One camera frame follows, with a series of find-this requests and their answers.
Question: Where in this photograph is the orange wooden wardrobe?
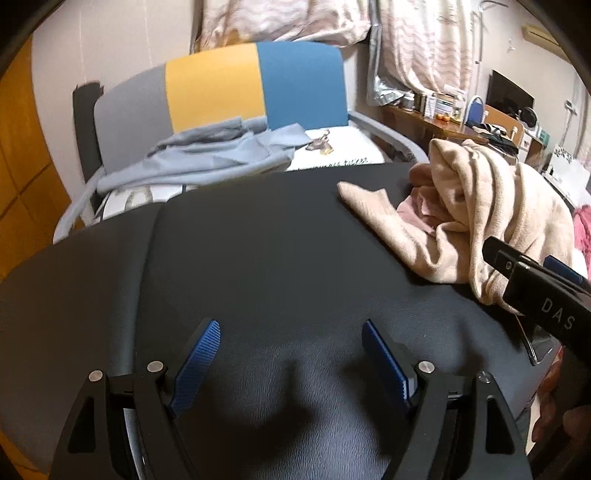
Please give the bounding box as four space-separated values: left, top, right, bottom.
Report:
0 37 86 282

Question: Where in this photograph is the white printed shirt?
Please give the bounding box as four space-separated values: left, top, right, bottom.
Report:
99 127 386 217

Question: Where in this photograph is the black upright pad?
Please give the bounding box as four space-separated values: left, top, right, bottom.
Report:
72 82 105 183

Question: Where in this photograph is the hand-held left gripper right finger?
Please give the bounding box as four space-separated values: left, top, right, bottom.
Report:
361 318 534 480

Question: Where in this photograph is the pink patterned hanging bedding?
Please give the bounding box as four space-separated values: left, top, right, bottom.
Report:
201 0 372 47

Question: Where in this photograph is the brown wooden panel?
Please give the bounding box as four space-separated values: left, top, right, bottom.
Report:
482 105 525 144

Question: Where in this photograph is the pink garment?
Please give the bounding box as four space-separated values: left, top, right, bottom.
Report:
397 164 462 236

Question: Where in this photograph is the air conditioner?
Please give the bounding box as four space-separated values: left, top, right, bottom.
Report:
522 24 561 48

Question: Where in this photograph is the grey yellow blue chair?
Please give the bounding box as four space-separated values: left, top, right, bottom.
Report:
53 41 430 245

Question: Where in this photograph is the row of desk bottles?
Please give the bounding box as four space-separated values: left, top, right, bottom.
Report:
401 90 467 123

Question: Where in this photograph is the blue chair backrest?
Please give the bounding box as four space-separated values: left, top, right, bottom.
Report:
466 95 485 127

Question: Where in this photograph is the white box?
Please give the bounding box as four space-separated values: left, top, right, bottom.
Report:
545 143 591 195

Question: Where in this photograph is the person's right hand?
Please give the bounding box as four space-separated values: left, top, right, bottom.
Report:
531 347 568 445

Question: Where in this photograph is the beige knit sweater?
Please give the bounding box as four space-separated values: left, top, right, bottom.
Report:
337 137 578 305

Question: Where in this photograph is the pink patterned curtain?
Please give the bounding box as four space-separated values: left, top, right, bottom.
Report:
367 0 483 107

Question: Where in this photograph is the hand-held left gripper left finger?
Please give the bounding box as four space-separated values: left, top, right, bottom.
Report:
48 318 222 480

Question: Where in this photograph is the black television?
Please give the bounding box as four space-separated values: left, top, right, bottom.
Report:
487 69 536 114

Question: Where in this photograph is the grey-blue garment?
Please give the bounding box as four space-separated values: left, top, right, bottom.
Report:
97 116 311 193

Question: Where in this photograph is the wooden desk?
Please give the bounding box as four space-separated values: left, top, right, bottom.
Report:
383 104 546 162

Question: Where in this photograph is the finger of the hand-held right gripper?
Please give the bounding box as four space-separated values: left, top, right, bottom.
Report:
544 256 591 296
482 236 527 280

